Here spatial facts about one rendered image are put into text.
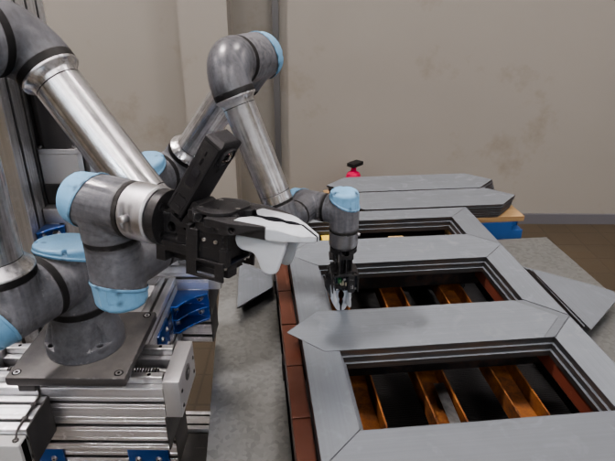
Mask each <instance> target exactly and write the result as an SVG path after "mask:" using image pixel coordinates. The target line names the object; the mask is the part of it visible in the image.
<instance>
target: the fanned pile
mask: <svg viewBox="0 0 615 461"><path fill-rule="evenodd" d="M242 264H243V265H241V266H239V280H238V306H237V308H240V307H241V306H244V305H245V304H247V303H249V302H250V301H252V300H254V299H255V298H256V297H258V296H260V295H262V294H264V293H265V292H267V291H269V290H270V289H272V288H273V280H272V276H271V274H267V273H264V272H263V271H262V270H260V269H258V268H255V267H253V266H252V265H249V264H247V263H242Z"/></svg>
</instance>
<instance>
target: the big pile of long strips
mask: <svg viewBox="0 0 615 461"><path fill-rule="evenodd" d="M327 187H328V188H329V193H330V191H331V190H332V189H333V188H335V187H352V188H355V189H357V190H358V192H359V194H360V207H361V208H360V211H373V210H395V209H439V208H461V207H466V208H467V209H468V210H469V211H470V212H471V213H472V214H473V215H474V216H475V217H476V218H495V217H499V216H500V215H501V214H503V212H504V211H505V210H507V209H508V208H509V207H510V206H511V204H512V202H513V199H514V197H515V195H514V194H509V193H505V192H501V191H497V190H495V189H494V185H493V182H492V179H489V178H485V177H477V176H473V175H469V174H465V173H464V174H437V175H410V176H383V177H344V178H342V179H339V180H337V181H335V182H333V183H330V184H328V185H327Z"/></svg>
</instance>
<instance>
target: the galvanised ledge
mask: <svg viewBox="0 0 615 461"><path fill-rule="evenodd" d="M271 276H272V280H273V288H272V289H270V290H269V291H267V292H265V293H264V294H262V295H260V296H258V297H256V298H255V299H254V300H252V301H250V302H249V303H247V304H245V305H244V306H241V307H240V308H237V306H238V280H239V267H238V268H237V274H236V275H234V276H233V277H231V278H224V283H222V287H221V289H220V294H219V306H218V322H219V325H218V328H217V332H216V341H215V353H214V365H213V377H212V389H211V401H210V424H209V436H208V447H207V459H206V461H292V452H291V443H290V433H289V424H288V415H287V406H286V388H285V381H283V372H282V351H281V342H280V333H279V323H278V314H277V304H276V295H275V288H274V275H273V274H271Z"/></svg>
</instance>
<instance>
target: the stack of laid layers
mask: <svg viewBox="0 0 615 461"><path fill-rule="evenodd" d="M308 226H309V227H310V228H311V229H312V230H313V231H315V232H316V233H317V234H318V235H329V223H328V222H318V223H309V224H308ZM439 230H449V231H450V233H451V234H466V233H465V231H464V230H463V229H461V228H460V226H459V225H458V224H457V223H456V222H455V221H454V219H453V218H452V217H445V218H424V219H403V220H361V221H359V231H358V232H359V233H378V232H398V231H439ZM355 265H356V267H357V270H358V273H359V275H360V278H372V277H389V276H407V275H424V274H442V273H476V272H483V274H484V275H485V276H486V277H487V279H488V280H489V281H490V282H491V284H492V285H493V286H494V288H495V289H496V290H497V291H498V293H499V294H500V295H501V296H502V298H503V299H504V300H505V301H509V300H513V301H516V302H519V303H522V304H525V305H528V306H532V307H535V308H538V309H541V310H543V311H545V312H548V313H551V314H554V315H557V316H558V318H557V320H556V321H555V323H554V324H553V325H552V326H551V328H550V329H549V330H548V332H547V333H546V335H545V337H544V338H527V339H513V340H499V341H484V342H470V343H457V344H442V345H428V346H414V347H400V348H371V349H356V350H341V351H340V354H341V357H342V361H343V365H344V369H345V372H346V375H347V379H348V383H349V386H350V390H351V397H352V400H353V404H354V408H355V412H356V415H357V418H358V422H359V426H360V429H361V430H363V428H362V424H361V417H360V414H359V411H358V407H357V403H356V400H355V396H354V393H353V389H352V386H351V379H350V375H349V373H348V369H362V368H375V367H389V366H402V365H415V364H429V363H442V362H456V361H469V360H483V359H508V358H522V357H535V356H549V357H550V358H551V359H552V360H553V362H554V363H555V364H556V365H557V367H558V368H559V369H560V370H561V371H562V372H563V373H564V375H565V376H566V377H567V379H568V380H569V381H570V382H571V384H572V385H573V386H574V387H575V389H576V390H577V391H578V393H579V394H580V395H581V396H582V398H583V399H584V400H585V401H586V403H587V404H588V405H589V407H590V408H591V409H592V410H593V412H602V411H614V410H615V407H614V406H613V405H612V403H611V402H610V401H609V400H608V399H607V397H606V396H605V395H604V394H603V393H602V392H601V390H600V389H599V388H598V387H597V386H596V384H595V383H594V382H593V381H592V380H591V379H590V377H589V376H588V375H587V374H586V373H585V371H583V370H582V369H581V368H580V367H579V365H578V364H577V363H576V362H575V361H574V359H573V358H572V357H571V356H570V355H569V354H568V352H567V351H566V350H565V349H564V348H563V346H562V345H561V344H560V343H559V342H558V341H557V339H556V335H557V334H558V332H559V331H560V329H561V328H562V326H563V325H564V324H565V323H566V321H567V319H568V318H569V315H567V314H564V313H561V312H558V311H555V310H553V309H550V308H547V307H544V306H540V305H537V304H534V303H531V302H528V301H526V300H523V299H522V298H521V297H520V296H519V295H518V294H517V293H516V292H515V291H514V289H513V288H512V287H511V286H510V285H509V283H508V282H507V281H506V280H505V279H504V278H503V276H502V275H501V274H500V273H499V272H498V270H497V269H496V268H495V267H494V266H493V265H492V263H491V262H490V261H489V260H488V259H487V257H480V258H462V259H444V260H425V261H407V262H388V263H355ZM288 268H289V273H290V280H291V285H292V292H293V298H294V304H295V310H296V316H297V324H299V320H298V314H297V303H296V298H295V292H294V286H293V280H292V274H291V268H290V264H289V265H288ZM318 268H319V271H320V275H321V279H322V283H323V286H324V289H325V293H326V297H327V300H328V304H329V311H332V309H331V305H330V301H329V296H328V292H327V289H326V287H325V284H324V279H325V273H327V272H328V267H327V265H319V266H318ZM300 346H301V352H302V358H303V364H304V370H305V376H306V382H307V394H308V399H309V406H310V411H311V418H312V423H313V430H314V435H315V442H316V448H317V454H318V461H321V459H320V452H319V447H318V436H317V430H316V425H315V418H314V413H313V407H312V401H311V395H310V389H309V384H308V373H307V367H306V361H305V355H304V350H303V343H302V340H301V339H300Z"/></svg>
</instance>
